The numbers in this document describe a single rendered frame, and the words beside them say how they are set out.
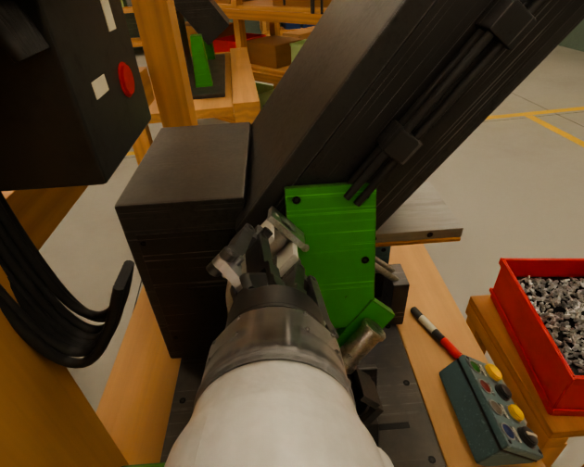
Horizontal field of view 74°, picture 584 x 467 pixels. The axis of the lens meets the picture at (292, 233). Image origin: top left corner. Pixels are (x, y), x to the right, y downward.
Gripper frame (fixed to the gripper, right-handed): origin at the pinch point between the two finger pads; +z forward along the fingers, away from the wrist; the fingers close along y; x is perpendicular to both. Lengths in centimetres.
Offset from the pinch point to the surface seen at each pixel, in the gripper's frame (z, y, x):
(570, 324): 22, -62, -20
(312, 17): 262, 24, -65
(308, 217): 4.3, -1.7, -4.3
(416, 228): 17.0, -20.0, -12.5
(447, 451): -1.0, -40.7, 7.4
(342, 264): 4.3, -9.7, -2.5
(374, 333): 0.6, -18.3, 0.9
